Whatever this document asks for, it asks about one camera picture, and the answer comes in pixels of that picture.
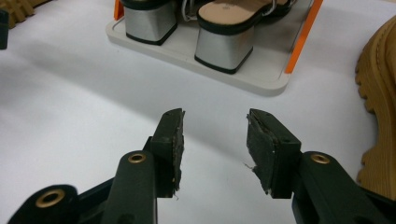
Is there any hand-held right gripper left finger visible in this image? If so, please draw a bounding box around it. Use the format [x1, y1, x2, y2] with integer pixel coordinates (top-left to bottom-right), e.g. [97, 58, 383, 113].
[144, 107, 186, 200]

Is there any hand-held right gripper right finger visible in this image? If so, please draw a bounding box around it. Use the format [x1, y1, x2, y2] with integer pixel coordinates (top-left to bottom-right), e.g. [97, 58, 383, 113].
[246, 107, 303, 200]

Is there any tan suede boot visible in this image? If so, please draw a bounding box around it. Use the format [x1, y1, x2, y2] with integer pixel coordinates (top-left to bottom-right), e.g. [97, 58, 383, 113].
[0, 0, 52, 29]
[354, 15, 396, 202]

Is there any white shoe rack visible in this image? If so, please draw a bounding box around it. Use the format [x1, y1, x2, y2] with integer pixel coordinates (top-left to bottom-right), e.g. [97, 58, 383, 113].
[106, 0, 325, 98]

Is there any black sandal with silver heel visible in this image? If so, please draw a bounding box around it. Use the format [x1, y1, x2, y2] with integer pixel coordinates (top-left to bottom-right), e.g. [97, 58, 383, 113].
[181, 0, 297, 75]
[120, 0, 200, 47]

